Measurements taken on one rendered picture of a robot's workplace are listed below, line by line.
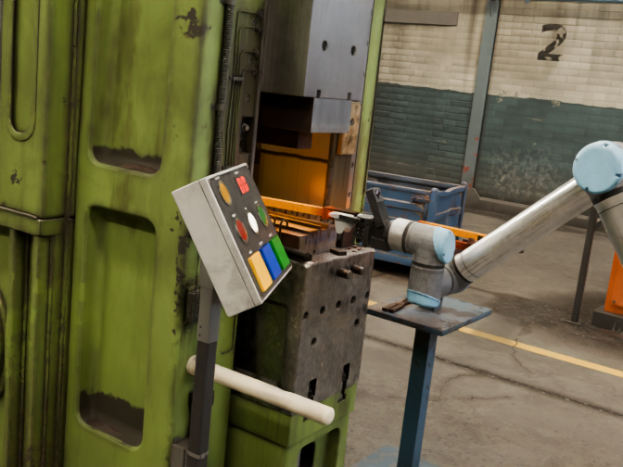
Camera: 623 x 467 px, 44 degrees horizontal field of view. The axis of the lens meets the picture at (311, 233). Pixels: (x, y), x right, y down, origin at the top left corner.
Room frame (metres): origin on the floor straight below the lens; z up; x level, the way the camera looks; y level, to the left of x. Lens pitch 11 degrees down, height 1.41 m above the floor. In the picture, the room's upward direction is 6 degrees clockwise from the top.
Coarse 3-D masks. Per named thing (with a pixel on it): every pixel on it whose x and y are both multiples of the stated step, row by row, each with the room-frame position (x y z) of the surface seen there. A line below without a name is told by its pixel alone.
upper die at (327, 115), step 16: (272, 96) 2.21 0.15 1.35; (288, 96) 2.18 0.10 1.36; (272, 112) 2.21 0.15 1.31; (288, 112) 2.18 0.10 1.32; (304, 112) 2.15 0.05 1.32; (320, 112) 2.16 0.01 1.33; (336, 112) 2.23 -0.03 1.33; (288, 128) 2.17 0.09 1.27; (304, 128) 2.14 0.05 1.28; (320, 128) 2.17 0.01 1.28; (336, 128) 2.24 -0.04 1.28
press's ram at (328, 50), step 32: (288, 0) 2.13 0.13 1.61; (320, 0) 2.12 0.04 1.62; (352, 0) 2.25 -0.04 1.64; (288, 32) 2.13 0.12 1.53; (320, 32) 2.13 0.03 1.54; (352, 32) 2.27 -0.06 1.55; (288, 64) 2.12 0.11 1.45; (320, 64) 2.14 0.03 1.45; (352, 64) 2.28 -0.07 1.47; (320, 96) 2.16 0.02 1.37; (352, 96) 2.30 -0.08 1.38
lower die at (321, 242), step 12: (276, 216) 2.30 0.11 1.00; (276, 228) 2.21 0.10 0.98; (288, 228) 2.21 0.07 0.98; (300, 228) 2.20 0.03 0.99; (312, 228) 2.22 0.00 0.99; (288, 240) 2.15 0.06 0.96; (300, 240) 2.14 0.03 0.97; (312, 240) 2.19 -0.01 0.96; (324, 240) 2.25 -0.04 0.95; (336, 240) 2.30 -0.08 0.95; (312, 252) 2.20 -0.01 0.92
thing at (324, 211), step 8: (264, 200) 2.34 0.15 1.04; (272, 200) 2.33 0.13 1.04; (280, 200) 2.32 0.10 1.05; (288, 208) 2.29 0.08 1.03; (296, 208) 2.28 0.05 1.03; (304, 208) 2.26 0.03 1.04; (312, 208) 2.25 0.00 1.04; (320, 208) 2.23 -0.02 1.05; (328, 208) 2.22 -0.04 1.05; (336, 208) 2.22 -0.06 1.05; (328, 216) 2.22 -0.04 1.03
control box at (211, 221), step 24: (240, 168) 1.80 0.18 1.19; (192, 192) 1.53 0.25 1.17; (216, 192) 1.55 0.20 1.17; (240, 192) 1.70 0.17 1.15; (192, 216) 1.53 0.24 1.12; (216, 216) 1.53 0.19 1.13; (240, 216) 1.63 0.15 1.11; (216, 240) 1.53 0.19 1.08; (240, 240) 1.56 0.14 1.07; (264, 240) 1.72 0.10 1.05; (216, 264) 1.53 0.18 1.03; (240, 264) 1.52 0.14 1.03; (288, 264) 1.82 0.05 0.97; (216, 288) 1.52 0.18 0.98; (240, 288) 1.52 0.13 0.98
